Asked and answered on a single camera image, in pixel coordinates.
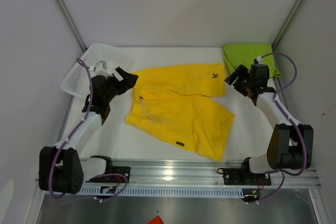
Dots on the left corner aluminium post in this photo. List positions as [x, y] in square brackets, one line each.
[71, 23]

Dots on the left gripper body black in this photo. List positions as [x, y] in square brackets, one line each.
[113, 89]

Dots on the white plastic basket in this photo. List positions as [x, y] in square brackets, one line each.
[76, 82]

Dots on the corner aluminium post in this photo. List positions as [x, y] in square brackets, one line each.
[71, 23]
[287, 23]

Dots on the orange object at bottom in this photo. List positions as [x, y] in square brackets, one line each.
[156, 220]

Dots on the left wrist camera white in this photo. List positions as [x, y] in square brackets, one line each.
[101, 68]

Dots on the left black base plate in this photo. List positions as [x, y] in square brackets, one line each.
[124, 170]

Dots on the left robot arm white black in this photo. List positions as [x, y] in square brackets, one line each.
[61, 170]

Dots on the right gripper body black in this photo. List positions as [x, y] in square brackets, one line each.
[242, 84]

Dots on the aluminium mounting rail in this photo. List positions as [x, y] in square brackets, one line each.
[172, 173]

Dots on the right corner aluminium post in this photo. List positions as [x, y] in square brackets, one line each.
[287, 23]

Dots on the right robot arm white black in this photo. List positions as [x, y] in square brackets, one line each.
[290, 146]

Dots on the lime green shorts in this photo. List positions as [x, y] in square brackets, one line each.
[243, 54]

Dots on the right side aluminium rail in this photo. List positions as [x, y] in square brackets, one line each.
[292, 121]

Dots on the slotted cable duct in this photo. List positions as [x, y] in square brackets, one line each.
[156, 191]

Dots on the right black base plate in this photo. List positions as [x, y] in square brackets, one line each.
[236, 177]

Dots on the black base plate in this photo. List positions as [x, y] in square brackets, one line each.
[236, 177]
[124, 170]

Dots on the yellow shorts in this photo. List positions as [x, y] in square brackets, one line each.
[176, 105]

